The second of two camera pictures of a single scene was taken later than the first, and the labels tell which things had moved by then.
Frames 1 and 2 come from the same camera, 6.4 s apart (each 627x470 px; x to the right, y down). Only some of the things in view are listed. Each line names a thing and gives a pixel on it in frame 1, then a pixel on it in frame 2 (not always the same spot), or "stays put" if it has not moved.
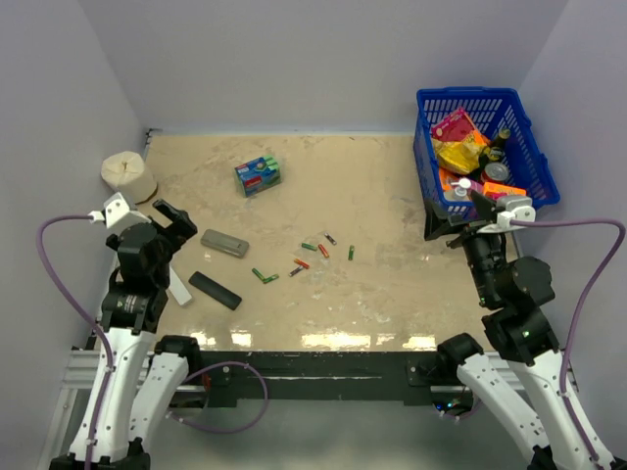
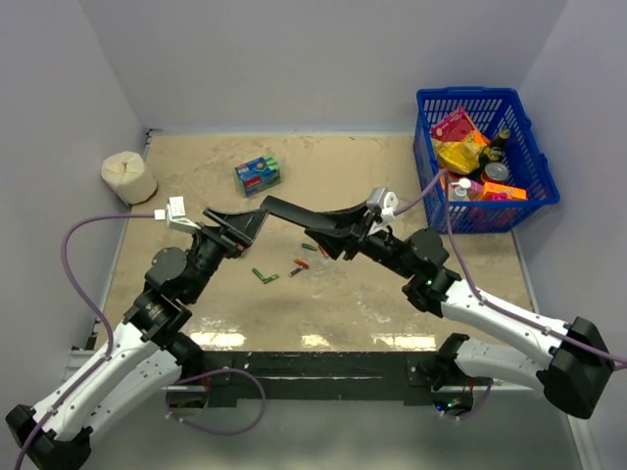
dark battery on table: [296, 270] stays put
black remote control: [215, 290] -> [299, 215]
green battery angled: [271, 278] stays put
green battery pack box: [258, 175] stays put
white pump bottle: [462, 185] stays put
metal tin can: [494, 172] stays put
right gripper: [437, 222] -> [349, 239]
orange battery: [302, 262] stays put
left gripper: [179, 230] -> [247, 224]
